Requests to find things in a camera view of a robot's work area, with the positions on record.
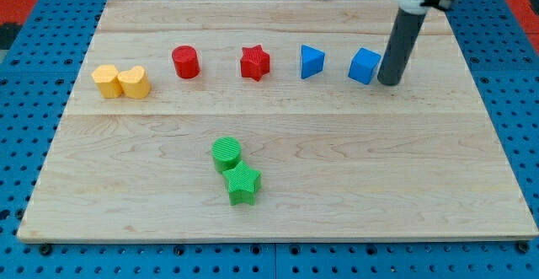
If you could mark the red star block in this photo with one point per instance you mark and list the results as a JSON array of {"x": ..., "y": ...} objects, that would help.
[{"x": 254, "y": 63}]

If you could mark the blue cube block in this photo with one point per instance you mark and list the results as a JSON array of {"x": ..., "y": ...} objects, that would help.
[{"x": 363, "y": 66}]

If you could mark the yellow pentagon block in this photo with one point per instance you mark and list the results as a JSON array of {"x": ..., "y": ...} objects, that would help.
[{"x": 106, "y": 79}]

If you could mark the green star block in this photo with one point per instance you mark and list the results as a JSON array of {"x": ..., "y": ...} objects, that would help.
[{"x": 242, "y": 183}]

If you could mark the wooden board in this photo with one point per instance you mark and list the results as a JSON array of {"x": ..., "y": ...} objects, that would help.
[{"x": 340, "y": 161}]

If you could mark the green cylinder block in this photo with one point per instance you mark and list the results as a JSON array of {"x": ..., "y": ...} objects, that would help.
[{"x": 226, "y": 153}]

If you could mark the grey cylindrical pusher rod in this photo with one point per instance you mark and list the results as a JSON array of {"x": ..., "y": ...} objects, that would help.
[{"x": 405, "y": 31}]

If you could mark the red cylinder block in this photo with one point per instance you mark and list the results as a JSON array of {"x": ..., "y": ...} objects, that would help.
[{"x": 186, "y": 62}]

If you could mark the yellow heart block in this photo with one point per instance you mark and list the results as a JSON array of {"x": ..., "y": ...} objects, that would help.
[{"x": 135, "y": 82}]

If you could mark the blue triangle block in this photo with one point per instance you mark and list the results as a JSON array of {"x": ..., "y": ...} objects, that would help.
[{"x": 312, "y": 61}]

